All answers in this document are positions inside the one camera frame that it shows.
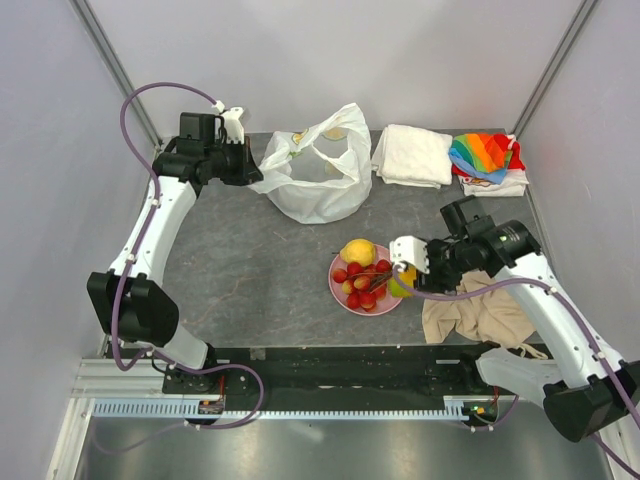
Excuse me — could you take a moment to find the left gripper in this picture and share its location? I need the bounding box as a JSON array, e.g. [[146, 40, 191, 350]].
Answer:
[[205, 136, 263, 187]]

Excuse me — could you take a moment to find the fake mango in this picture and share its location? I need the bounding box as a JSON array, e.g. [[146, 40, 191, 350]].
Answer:
[[387, 267, 419, 300]]

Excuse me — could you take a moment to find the fake yellow lemon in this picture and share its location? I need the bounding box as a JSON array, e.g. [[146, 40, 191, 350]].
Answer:
[[339, 238, 376, 267]]

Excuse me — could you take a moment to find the white plastic bag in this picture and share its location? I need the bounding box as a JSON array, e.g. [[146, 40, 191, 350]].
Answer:
[[250, 103, 372, 224]]

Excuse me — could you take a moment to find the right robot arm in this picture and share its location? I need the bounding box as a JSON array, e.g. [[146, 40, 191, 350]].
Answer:
[[394, 197, 639, 442]]

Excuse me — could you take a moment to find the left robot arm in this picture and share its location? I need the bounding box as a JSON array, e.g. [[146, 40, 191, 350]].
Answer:
[[87, 107, 263, 393]]

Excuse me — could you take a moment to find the white printed cloth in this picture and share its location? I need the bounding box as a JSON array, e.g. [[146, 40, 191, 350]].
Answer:
[[458, 169, 529, 197]]

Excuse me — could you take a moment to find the beige cloth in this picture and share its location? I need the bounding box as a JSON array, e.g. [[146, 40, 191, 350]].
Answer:
[[422, 289, 549, 360]]

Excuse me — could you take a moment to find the rainbow coloured cloth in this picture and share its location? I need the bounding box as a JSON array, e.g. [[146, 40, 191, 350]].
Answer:
[[448, 132, 526, 185]]

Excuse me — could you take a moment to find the pink plate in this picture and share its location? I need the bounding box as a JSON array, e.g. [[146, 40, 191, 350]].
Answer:
[[328, 243, 405, 317]]

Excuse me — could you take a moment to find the white folded towel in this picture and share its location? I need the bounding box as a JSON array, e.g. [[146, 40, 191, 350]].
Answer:
[[371, 124, 453, 189]]

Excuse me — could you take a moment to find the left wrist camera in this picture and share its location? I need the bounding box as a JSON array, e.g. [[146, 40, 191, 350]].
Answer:
[[221, 106, 246, 144]]

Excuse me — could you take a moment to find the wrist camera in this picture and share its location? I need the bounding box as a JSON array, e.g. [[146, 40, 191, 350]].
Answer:
[[221, 106, 246, 144], [389, 235, 430, 274]]

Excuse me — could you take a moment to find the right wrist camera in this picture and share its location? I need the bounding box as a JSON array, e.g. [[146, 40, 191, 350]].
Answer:
[[389, 235, 430, 274]]

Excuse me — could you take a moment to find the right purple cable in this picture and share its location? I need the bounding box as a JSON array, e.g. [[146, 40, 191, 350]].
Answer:
[[392, 264, 640, 476]]

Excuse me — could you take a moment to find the purple cable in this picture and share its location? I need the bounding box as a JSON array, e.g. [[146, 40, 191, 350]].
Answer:
[[392, 264, 640, 476], [92, 82, 266, 454]]

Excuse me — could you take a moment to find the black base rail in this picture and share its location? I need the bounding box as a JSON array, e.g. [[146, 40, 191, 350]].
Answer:
[[216, 342, 497, 395]]

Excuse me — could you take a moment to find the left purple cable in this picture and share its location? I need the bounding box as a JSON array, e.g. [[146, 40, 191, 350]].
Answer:
[[92, 82, 266, 454]]

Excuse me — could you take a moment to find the grey cable duct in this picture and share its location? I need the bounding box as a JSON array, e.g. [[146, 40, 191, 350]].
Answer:
[[92, 398, 469, 421]]

